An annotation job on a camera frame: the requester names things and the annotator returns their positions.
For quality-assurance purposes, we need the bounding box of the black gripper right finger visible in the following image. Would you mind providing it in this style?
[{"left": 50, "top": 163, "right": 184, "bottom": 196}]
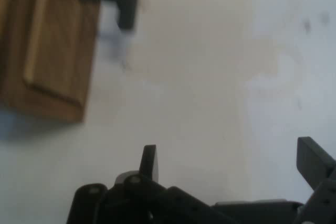
[{"left": 293, "top": 136, "right": 336, "bottom": 224}]

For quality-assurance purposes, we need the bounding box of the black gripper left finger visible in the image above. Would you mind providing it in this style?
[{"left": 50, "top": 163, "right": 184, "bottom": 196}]
[{"left": 66, "top": 144, "right": 218, "bottom": 224}]

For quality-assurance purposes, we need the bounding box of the wooden cabinet door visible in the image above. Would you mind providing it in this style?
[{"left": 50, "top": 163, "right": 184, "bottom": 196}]
[{"left": 0, "top": 0, "right": 110, "bottom": 124}]

